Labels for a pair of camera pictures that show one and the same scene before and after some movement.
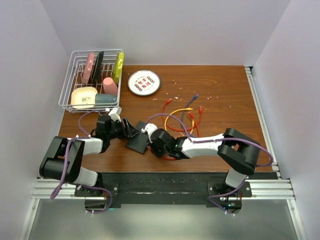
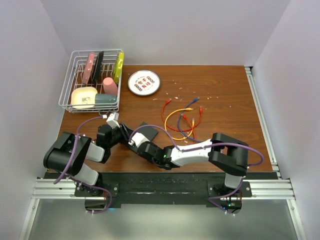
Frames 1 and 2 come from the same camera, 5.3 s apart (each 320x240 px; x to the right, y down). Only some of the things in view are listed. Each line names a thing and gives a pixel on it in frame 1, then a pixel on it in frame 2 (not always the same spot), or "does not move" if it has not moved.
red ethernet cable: x=166 y=103 does not move
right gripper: x=156 y=154 → x=151 y=161
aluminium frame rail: x=271 y=187 does not move
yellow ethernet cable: x=186 y=108 does not move
